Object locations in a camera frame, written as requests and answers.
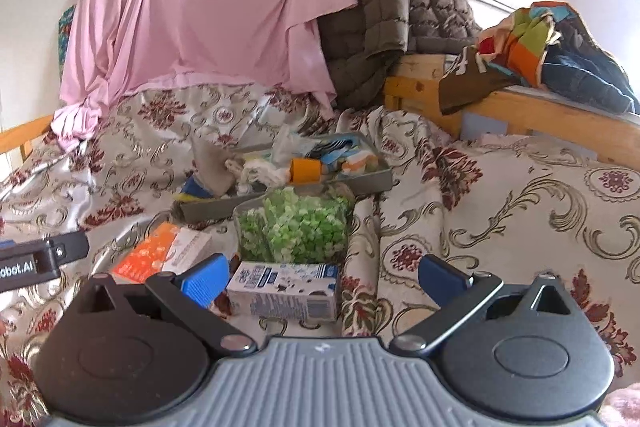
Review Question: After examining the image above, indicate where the brown printed cloth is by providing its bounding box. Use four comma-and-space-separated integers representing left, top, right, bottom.
439, 47, 523, 115

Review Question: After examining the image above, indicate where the pale wooden bed frame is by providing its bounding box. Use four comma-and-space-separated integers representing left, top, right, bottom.
382, 53, 640, 165

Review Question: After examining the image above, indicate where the floral bedspread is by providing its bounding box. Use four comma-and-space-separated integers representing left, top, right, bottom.
0, 82, 640, 408

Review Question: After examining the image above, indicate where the yellow cartoon towel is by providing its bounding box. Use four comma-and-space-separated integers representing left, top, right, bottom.
174, 177, 203, 202

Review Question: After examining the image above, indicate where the navy striped sock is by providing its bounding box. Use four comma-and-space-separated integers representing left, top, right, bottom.
307, 136, 353, 158

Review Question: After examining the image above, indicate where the grey tray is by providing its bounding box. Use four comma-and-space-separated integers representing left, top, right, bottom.
172, 132, 395, 224

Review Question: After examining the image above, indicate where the orange wooden bed rail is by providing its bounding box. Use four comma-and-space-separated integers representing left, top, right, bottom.
0, 114, 53, 155

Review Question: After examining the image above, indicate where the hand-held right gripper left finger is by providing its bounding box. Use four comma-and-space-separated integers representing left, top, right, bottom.
72, 253, 257, 354

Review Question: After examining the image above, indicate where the blue denim garment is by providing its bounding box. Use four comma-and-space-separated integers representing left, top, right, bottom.
542, 19, 638, 114

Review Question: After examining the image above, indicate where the pastel striped cloth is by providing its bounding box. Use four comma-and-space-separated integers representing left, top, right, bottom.
325, 151, 373, 178

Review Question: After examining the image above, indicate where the blue white milk carton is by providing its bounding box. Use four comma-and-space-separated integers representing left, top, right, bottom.
226, 261, 342, 324

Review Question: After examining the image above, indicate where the teal wall poster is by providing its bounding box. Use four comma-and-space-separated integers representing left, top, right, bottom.
57, 4, 77, 70

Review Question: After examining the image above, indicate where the brown quilted jacket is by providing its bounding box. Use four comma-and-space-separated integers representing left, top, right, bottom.
317, 0, 483, 110

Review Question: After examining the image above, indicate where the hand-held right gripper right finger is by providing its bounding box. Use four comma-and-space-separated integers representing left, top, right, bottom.
389, 254, 577, 354

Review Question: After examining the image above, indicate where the orange cup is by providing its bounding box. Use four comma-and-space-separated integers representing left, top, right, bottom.
289, 158, 323, 184

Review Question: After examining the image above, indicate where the pink fluffy garment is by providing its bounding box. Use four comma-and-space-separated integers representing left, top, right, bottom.
597, 382, 640, 427

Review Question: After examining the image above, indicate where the orange carton box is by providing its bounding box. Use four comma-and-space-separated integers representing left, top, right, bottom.
109, 222, 180, 284

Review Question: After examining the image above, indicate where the colourful patchwork blanket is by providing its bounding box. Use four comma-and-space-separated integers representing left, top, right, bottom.
477, 2, 576, 88

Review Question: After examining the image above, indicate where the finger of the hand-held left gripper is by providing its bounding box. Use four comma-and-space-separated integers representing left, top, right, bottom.
42, 229, 91, 267

